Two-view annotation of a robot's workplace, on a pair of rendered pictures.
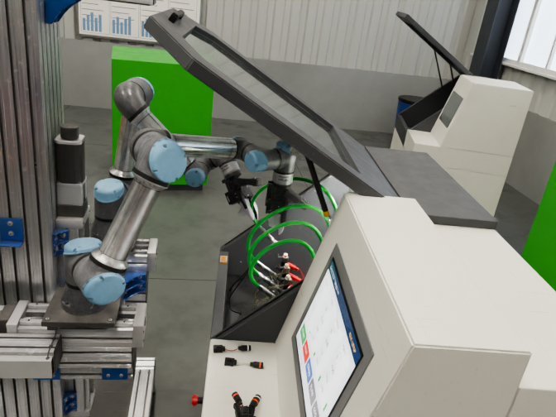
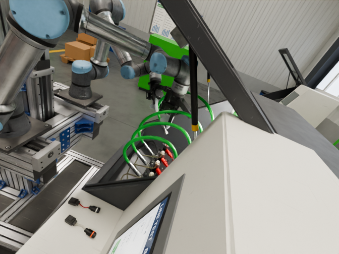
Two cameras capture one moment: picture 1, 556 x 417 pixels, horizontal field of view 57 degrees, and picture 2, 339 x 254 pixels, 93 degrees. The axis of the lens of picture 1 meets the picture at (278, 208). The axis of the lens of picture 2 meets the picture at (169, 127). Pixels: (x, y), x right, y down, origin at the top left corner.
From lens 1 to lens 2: 113 cm
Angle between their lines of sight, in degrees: 12
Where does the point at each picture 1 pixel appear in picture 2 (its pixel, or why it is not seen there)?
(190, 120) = not seen: hidden behind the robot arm
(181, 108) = not seen: hidden behind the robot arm
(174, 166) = (44, 19)
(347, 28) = (250, 57)
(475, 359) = not seen: outside the picture
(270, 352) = (112, 220)
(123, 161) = (97, 53)
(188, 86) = (176, 55)
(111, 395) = (72, 174)
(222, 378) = (50, 238)
